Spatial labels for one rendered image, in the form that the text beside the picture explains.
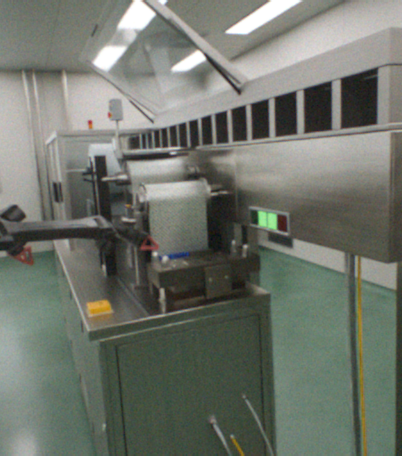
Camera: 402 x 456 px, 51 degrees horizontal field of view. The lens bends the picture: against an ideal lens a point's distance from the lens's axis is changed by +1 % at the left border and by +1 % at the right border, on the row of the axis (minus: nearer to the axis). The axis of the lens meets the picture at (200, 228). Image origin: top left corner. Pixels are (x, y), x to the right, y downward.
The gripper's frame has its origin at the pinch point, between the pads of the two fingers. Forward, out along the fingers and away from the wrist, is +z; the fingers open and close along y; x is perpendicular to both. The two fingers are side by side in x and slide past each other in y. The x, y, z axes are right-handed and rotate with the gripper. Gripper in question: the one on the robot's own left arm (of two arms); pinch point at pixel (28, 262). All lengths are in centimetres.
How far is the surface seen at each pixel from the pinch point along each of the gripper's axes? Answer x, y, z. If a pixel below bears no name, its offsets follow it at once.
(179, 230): -43, -38, 15
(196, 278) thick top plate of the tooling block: -29, -56, 23
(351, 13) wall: -385, 46, 35
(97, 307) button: -0.1, -37.1, 14.3
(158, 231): -37, -35, 10
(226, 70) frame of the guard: -81, -57, -29
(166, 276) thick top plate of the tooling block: -21, -52, 16
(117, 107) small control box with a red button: -82, 18, -25
